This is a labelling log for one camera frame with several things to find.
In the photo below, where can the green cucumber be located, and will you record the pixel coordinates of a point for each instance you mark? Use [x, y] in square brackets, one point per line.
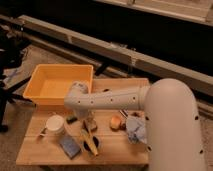
[71, 119]

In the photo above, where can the yellow banana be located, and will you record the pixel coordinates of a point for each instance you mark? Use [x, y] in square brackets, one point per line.
[88, 138]

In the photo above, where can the black tripod stand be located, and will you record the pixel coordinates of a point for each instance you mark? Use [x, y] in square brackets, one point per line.
[11, 57]

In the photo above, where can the crumpled blue cloth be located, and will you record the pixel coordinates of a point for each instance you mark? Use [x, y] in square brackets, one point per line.
[136, 131]

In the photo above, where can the yellow plastic bin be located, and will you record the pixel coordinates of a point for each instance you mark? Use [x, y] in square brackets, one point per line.
[50, 83]

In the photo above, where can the wooden block eraser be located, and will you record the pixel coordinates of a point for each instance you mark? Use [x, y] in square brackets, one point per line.
[90, 124]

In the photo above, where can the white round container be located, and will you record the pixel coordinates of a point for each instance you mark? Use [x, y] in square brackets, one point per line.
[55, 125]

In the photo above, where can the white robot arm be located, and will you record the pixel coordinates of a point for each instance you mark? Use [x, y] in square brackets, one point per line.
[173, 127]

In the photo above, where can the orange peach fruit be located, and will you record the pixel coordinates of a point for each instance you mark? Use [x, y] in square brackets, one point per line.
[115, 123]

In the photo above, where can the blue sponge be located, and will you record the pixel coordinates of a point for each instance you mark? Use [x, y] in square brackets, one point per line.
[70, 147]

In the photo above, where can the small metal clip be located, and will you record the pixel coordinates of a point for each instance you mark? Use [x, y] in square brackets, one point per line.
[42, 133]

